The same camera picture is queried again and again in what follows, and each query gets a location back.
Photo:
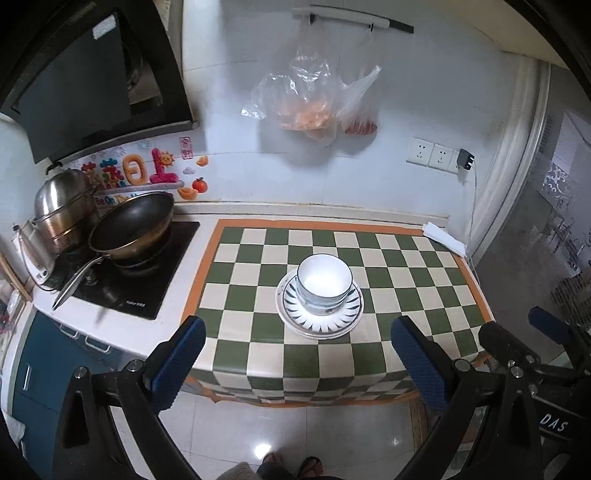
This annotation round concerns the white door frame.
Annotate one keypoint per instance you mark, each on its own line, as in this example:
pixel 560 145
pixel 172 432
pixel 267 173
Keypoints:
pixel 517 161

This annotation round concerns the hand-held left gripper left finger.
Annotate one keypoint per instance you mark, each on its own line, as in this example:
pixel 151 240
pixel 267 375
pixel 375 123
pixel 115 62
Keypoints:
pixel 184 364

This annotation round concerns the blue kitchen cabinet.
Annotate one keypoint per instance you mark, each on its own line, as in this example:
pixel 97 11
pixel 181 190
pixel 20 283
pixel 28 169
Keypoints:
pixel 41 369

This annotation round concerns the small clear plastic bag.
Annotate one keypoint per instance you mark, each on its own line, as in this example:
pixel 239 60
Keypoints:
pixel 360 120

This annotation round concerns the green white checkered tablecloth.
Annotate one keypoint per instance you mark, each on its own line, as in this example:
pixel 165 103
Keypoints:
pixel 240 323

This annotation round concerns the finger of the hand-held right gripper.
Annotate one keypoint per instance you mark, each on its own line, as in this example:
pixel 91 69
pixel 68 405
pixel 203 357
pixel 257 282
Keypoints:
pixel 501 339
pixel 547 318

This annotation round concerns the white wall outlet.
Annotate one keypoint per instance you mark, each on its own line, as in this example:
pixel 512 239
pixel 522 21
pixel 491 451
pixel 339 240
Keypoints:
pixel 419 151
pixel 442 157

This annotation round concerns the white folded cloth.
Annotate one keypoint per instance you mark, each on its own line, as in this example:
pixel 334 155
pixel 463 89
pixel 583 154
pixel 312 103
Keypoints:
pixel 443 235

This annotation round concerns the colourful wall stickers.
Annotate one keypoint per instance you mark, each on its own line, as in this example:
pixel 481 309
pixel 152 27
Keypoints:
pixel 138 168

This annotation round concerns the black charger plug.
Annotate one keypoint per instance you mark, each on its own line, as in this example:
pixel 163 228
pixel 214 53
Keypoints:
pixel 465 159

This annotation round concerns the patterned glass door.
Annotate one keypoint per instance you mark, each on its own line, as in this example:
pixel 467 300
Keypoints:
pixel 563 184

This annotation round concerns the black range hood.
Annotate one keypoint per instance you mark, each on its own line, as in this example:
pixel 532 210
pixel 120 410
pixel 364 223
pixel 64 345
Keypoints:
pixel 78 92

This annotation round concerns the white blue striped plate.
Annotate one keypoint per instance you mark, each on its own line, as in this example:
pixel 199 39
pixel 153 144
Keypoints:
pixel 353 307

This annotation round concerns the stainless steel steamer pot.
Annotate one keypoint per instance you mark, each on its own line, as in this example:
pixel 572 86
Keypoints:
pixel 60 198

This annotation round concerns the wall hook rail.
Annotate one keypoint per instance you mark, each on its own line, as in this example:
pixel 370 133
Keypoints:
pixel 341 14

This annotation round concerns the white blue striped bowl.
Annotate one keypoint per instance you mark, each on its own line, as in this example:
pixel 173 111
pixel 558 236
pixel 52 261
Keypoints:
pixel 323 310

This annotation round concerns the black cooktop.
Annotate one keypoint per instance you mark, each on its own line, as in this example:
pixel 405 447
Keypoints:
pixel 152 286

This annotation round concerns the person's right foot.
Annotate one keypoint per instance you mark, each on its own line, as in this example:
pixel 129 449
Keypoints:
pixel 310 468

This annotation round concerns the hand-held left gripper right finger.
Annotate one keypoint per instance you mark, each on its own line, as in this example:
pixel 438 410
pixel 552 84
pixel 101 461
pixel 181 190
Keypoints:
pixel 418 364

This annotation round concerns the person's foot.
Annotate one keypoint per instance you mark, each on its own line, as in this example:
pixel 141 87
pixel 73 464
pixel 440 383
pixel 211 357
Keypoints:
pixel 272 468
pixel 310 468

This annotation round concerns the large clear plastic bag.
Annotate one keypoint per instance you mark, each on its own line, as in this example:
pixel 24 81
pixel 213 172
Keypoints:
pixel 304 115

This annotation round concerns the white pink floral plate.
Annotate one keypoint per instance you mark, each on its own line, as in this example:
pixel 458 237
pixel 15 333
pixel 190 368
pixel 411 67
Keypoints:
pixel 295 328

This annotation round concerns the white floral bowl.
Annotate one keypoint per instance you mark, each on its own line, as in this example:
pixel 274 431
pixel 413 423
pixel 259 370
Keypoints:
pixel 323 277

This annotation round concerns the person's left foot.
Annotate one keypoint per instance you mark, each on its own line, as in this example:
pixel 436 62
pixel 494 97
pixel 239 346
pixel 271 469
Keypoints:
pixel 272 468

